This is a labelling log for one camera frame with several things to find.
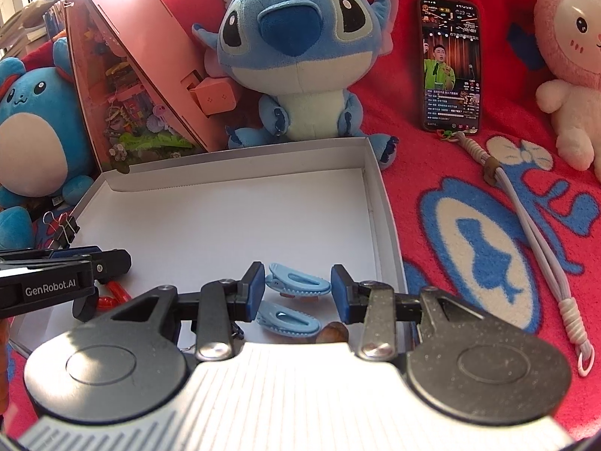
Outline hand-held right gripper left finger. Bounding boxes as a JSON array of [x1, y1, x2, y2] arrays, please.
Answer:
[[96, 260, 266, 362]]

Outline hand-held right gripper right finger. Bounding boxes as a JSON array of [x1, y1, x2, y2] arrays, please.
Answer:
[[330, 264, 505, 362]]

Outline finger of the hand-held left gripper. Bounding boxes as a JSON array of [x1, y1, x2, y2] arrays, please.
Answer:
[[0, 245, 103, 264], [91, 249, 133, 285]]

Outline blue hair clip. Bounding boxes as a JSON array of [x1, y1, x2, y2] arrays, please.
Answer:
[[265, 262, 332, 299], [256, 301, 321, 337]]

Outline brown wooden nut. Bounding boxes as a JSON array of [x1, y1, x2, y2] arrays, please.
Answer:
[[316, 322, 350, 344]]

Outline white cardboard box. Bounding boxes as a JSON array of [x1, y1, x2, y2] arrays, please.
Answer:
[[9, 136, 408, 353]]

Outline black binder clip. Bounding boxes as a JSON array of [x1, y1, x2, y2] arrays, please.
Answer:
[[42, 211, 80, 247]]

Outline round blue mouse plush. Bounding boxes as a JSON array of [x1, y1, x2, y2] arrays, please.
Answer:
[[0, 38, 97, 250]]

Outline pink triangular miniature house box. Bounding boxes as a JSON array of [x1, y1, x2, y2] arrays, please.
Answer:
[[63, 0, 242, 174]]

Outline blue alien plush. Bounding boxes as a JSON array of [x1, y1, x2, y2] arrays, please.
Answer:
[[192, 0, 400, 170]]

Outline stack of papers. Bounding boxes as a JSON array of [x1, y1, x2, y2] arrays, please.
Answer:
[[0, 0, 64, 52]]

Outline smartphone with lit screen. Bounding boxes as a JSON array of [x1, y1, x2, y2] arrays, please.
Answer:
[[417, 0, 483, 135]]

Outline pink bunny plush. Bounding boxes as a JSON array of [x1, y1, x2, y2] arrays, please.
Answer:
[[521, 0, 601, 172]]

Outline white phone lanyard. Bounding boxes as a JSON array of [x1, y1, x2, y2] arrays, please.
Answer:
[[434, 127, 593, 377]]

